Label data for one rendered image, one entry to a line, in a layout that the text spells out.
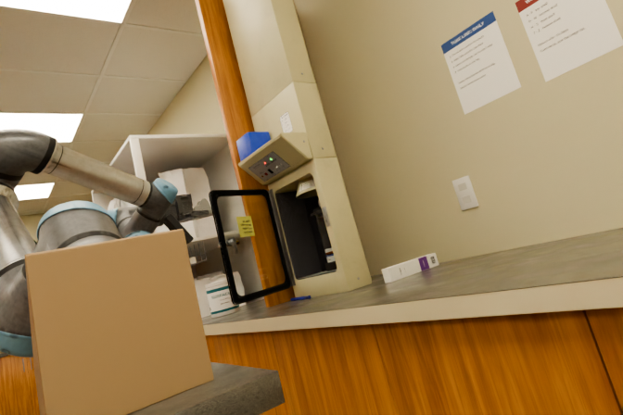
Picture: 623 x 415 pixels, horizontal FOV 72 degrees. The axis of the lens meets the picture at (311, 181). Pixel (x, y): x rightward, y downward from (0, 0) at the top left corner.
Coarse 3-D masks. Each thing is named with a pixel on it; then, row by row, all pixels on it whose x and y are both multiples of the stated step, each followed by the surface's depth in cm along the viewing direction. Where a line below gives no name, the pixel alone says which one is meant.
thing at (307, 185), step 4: (304, 180) 161; (308, 180) 160; (312, 180) 159; (300, 184) 161; (304, 184) 160; (308, 184) 158; (312, 184) 158; (300, 188) 160; (304, 188) 159; (308, 188) 158; (312, 188) 157; (300, 192) 160; (304, 192) 158; (308, 192) 172; (312, 192) 173; (316, 192) 173; (296, 196) 164; (300, 196) 169; (304, 196) 171; (308, 196) 172; (312, 196) 173
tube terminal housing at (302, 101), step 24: (288, 96) 158; (312, 96) 159; (264, 120) 172; (312, 120) 155; (312, 144) 152; (312, 168) 151; (336, 168) 155; (336, 192) 151; (336, 216) 148; (336, 240) 145; (360, 240) 158; (360, 264) 148; (312, 288) 157; (336, 288) 146
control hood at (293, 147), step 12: (288, 132) 147; (300, 132) 151; (276, 144) 149; (288, 144) 146; (300, 144) 149; (252, 156) 160; (264, 156) 157; (288, 156) 151; (300, 156) 149; (288, 168) 157
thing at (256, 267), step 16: (224, 208) 150; (240, 208) 156; (256, 208) 163; (224, 224) 148; (240, 224) 154; (256, 224) 160; (272, 224) 167; (240, 240) 151; (256, 240) 158; (272, 240) 164; (240, 256) 149; (256, 256) 155; (272, 256) 162; (240, 272) 147; (256, 272) 152; (272, 272) 159; (240, 288) 144; (256, 288) 150
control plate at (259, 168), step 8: (272, 152) 153; (264, 160) 159; (272, 160) 157; (280, 160) 155; (248, 168) 167; (256, 168) 165; (264, 168) 163; (272, 168) 161; (280, 168) 159; (264, 176) 167; (272, 176) 165
